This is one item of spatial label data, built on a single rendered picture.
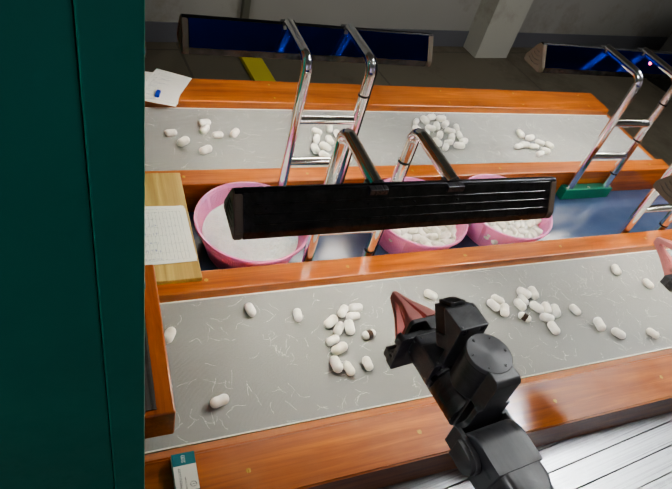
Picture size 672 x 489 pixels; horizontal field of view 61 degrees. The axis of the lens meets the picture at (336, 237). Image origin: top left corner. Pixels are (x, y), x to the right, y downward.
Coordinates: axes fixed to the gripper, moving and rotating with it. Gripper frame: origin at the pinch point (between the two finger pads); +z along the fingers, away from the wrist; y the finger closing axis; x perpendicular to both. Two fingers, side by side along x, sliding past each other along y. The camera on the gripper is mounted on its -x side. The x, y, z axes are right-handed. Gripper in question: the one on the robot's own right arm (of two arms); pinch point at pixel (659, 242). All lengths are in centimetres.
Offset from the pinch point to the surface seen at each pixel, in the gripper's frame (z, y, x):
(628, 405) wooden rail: -16.8, 2.0, 30.5
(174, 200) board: 57, 79, 26
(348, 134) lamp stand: 31, 55, -7
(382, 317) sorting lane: 18, 43, 32
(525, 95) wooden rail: 96, -58, 24
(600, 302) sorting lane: 8.8, -15.9, 31.6
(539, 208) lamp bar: 12.5, 21.4, -0.9
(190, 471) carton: -4, 90, 29
